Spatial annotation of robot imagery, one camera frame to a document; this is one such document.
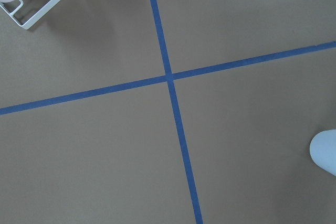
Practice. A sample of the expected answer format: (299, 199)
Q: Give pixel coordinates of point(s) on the light blue cup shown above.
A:
(322, 150)

